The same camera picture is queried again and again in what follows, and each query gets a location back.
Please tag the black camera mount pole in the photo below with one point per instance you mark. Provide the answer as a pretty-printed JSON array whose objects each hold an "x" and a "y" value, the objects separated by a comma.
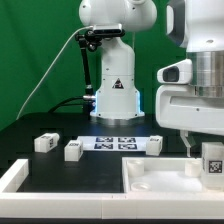
[{"x": 86, "y": 63}]

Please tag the white square tabletop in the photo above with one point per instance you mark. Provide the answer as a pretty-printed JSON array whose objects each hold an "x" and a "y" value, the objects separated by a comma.
[{"x": 165, "y": 175}]

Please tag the grey camera on mount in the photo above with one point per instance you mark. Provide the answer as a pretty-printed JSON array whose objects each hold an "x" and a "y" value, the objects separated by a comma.
[{"x": 111, "y": 29}]

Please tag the white U-shaped obstacle fence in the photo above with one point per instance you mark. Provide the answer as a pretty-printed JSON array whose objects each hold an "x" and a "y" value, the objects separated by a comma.
[{"x": 131, "y": 205}]

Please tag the AprilTag marker sheet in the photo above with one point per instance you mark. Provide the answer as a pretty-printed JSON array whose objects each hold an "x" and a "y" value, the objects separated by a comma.
[{"x": 112, "y": 143}]

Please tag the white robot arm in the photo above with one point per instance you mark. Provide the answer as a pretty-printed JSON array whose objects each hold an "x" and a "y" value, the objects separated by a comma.
[{"x": 195, "y": 25}]

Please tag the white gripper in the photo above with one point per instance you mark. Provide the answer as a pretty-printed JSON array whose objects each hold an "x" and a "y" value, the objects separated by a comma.
[{"x": 178, "y": 106}]

